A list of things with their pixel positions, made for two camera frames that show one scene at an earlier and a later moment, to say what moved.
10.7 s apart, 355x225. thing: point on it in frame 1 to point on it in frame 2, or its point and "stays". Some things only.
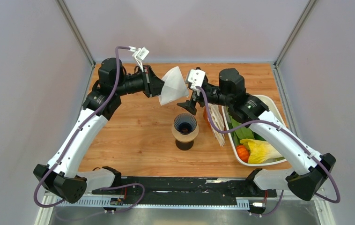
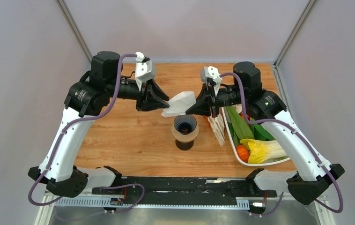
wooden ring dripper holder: (185, 138) stays
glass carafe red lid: (184, 146) stays
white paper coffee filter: (173, 86) to (179, 103)
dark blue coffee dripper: (185, 123) stays
